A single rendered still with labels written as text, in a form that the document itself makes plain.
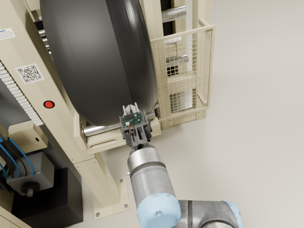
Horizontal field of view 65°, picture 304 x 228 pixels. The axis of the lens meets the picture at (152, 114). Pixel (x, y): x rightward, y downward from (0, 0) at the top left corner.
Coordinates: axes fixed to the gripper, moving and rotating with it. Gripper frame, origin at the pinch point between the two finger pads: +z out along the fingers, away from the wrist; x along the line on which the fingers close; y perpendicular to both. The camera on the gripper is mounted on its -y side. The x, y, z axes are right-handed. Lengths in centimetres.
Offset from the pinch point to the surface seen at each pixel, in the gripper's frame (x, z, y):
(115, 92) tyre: 3.4, 5.6, 4.1
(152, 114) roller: -8.8, 19.5, -25.7
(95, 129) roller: 17.6, 19.8, -25.3
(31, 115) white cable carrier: 42, 28, -15
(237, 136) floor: -82, 53, -117
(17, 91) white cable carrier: 40.6, 28.0, -1.6
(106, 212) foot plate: 37, 22, -116
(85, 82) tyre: 11.0, 6.5, 9.8
